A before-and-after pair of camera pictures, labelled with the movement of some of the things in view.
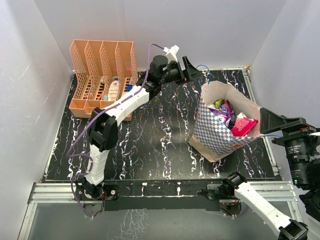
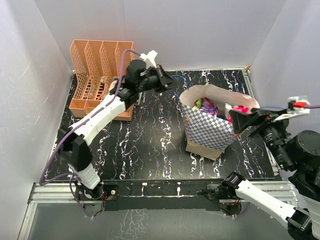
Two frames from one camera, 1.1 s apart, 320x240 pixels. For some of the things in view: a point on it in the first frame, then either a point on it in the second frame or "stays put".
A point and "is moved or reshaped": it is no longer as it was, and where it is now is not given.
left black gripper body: (173, 75) to (151, 80)
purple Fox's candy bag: (226, 112) to (208, 107)
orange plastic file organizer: (103, 70) stays put
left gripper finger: (192, 72) to (167, 82)
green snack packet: (217, 104) to (199, 102)
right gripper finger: (269, 121) to (243, 120)
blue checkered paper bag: (212, 139) is moved or reshaped
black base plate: (205, 195) stays put
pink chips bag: (243, 126) is moved or reshaped
